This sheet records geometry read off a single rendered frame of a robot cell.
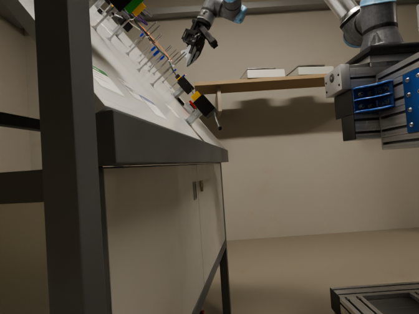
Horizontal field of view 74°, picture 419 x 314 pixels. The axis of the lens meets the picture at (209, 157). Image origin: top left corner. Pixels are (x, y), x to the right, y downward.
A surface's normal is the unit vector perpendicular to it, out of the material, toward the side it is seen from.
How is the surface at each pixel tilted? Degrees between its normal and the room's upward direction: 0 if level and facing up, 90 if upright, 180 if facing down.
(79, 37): 90
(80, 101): 90
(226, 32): 90
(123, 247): 90
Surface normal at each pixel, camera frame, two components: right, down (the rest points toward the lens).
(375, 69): 0.00, -0.03
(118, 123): 0.98, -0.07
